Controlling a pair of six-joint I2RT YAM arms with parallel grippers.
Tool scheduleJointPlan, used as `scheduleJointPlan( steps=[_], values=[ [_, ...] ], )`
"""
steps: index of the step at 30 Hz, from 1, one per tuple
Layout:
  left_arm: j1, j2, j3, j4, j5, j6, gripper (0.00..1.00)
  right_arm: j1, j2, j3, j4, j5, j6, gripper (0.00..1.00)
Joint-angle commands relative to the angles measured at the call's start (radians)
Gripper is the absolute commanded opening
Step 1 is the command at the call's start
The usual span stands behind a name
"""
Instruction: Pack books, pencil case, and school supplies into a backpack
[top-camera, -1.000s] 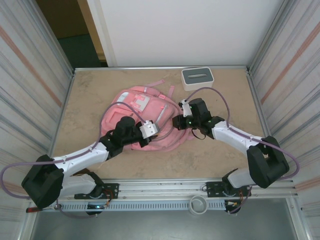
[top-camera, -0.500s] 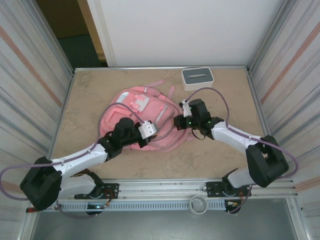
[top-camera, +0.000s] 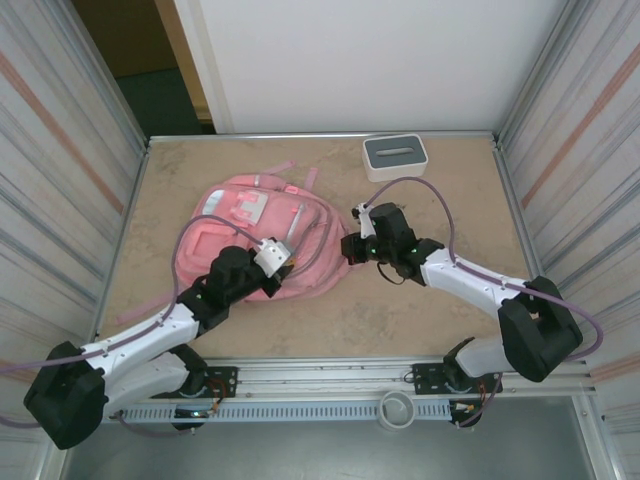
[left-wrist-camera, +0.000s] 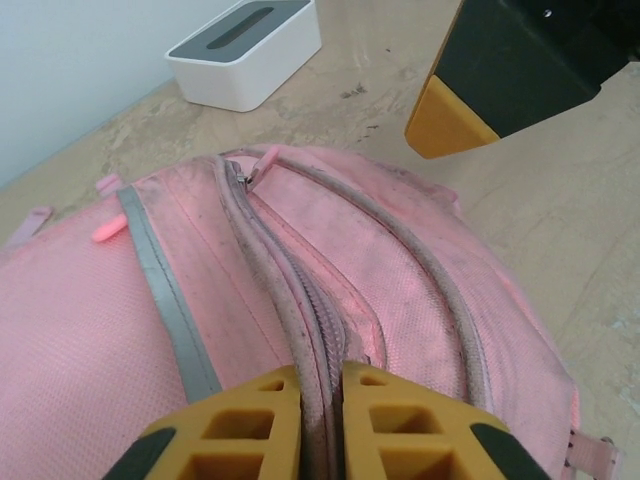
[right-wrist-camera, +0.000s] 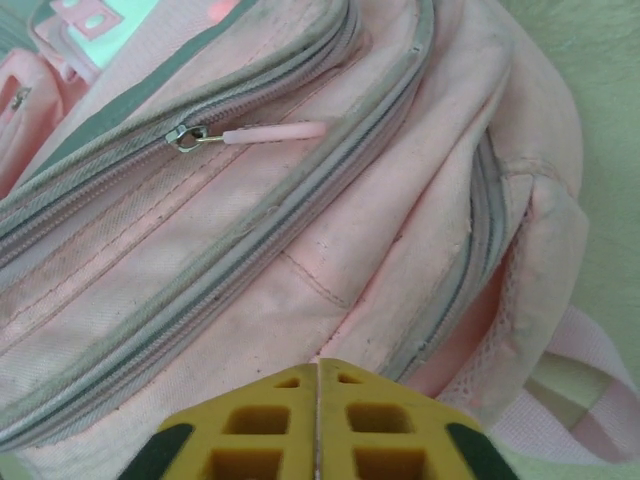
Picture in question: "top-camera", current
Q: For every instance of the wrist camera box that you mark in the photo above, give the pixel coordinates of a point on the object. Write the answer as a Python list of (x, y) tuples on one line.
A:
[(365, 220), (272, 257)]

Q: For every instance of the aluminium mounting rail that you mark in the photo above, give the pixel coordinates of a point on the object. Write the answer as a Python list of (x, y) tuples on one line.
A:
[(325, 375)]

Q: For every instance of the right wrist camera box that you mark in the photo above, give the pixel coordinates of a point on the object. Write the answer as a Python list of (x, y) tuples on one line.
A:
[(365, 220)]

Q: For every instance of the grey tape roll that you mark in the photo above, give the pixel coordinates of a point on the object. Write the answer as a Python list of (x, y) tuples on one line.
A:
[(397, 412)]

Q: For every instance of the white grey tissue box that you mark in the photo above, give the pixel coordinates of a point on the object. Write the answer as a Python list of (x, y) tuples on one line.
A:
[(395, 157)]

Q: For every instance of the pink backpack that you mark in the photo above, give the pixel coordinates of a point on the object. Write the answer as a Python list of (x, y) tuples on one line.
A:
[(280, 220)]

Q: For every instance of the white door frame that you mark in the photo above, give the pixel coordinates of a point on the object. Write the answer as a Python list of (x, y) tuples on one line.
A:
[(202, 60)]

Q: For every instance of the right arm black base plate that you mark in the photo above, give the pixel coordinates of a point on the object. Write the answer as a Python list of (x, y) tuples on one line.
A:
[(425, 377)]

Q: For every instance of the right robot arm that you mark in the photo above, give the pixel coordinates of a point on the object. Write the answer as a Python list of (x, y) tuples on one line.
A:
[(465, 280)]

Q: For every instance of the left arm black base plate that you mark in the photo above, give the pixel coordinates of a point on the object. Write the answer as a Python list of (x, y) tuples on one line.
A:
[(225, 380)]

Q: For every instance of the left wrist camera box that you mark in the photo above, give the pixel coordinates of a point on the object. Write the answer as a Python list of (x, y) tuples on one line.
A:
[(272, 257)]

